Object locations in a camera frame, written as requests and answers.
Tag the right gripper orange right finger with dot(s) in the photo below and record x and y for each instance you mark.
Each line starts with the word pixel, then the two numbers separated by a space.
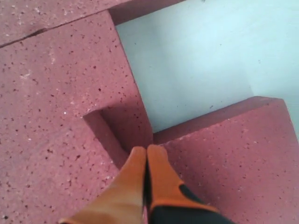
pixel 169 201

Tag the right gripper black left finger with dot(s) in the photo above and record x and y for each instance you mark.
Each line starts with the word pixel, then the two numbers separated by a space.
pixel 122 201

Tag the chipped red brick white spot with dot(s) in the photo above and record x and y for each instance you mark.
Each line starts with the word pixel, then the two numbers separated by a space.
pixel 51 164

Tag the middle flat red brick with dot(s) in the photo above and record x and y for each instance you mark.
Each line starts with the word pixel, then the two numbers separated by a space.
pixel 119 127

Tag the flat red brick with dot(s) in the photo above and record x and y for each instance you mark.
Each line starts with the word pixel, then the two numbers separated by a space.
pixel 22 18
pixel 119 127
pixel 243 159

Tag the front right flat red brick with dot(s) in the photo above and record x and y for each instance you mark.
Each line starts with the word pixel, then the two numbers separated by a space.
pixel 22 18

